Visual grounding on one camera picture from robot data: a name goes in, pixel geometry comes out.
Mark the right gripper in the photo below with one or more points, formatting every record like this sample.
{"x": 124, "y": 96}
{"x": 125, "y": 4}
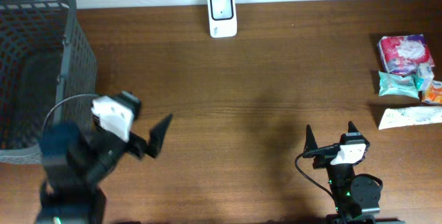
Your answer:
{"x": 324, "y": 155}

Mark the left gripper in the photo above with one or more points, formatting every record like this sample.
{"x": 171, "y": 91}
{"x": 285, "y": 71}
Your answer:
{"x": 138, "y": 148}

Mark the white tube with cork cap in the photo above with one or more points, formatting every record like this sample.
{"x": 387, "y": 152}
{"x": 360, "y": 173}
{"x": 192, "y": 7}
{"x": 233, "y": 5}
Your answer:
{"x": 410, "y": 116}

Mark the teal wet wipes pouch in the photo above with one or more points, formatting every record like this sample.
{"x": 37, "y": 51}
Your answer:
{"x": 391, "y": 84}

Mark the red purple tissue pack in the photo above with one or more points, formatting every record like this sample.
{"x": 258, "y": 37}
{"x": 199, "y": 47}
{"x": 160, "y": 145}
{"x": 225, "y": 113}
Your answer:
{"x": 402, "y": 55}

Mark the green pocket tissue pack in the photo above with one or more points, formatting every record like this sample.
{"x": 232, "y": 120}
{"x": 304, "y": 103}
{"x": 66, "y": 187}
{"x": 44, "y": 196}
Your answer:
{"x": 423, "y": 76}

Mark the orange pocket tissue pack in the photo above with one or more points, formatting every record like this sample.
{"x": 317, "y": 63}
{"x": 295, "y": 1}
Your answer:
{"x": 433, "y": 94}

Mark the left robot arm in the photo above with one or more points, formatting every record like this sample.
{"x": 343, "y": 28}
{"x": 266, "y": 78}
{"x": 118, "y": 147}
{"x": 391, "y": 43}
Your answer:
{"x": 76, "y": 162}

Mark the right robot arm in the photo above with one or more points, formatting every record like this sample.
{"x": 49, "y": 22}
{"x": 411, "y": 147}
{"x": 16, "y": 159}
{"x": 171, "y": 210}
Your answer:
{"x": 356, "y": 196}

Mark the white barcode scanner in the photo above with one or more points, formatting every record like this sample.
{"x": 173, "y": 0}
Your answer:
{"x": 222, "y": 18}

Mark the dark grey plastic basket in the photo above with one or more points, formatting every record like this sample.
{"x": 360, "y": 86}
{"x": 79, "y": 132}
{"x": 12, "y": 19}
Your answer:
{"x": 47, "y": 71}

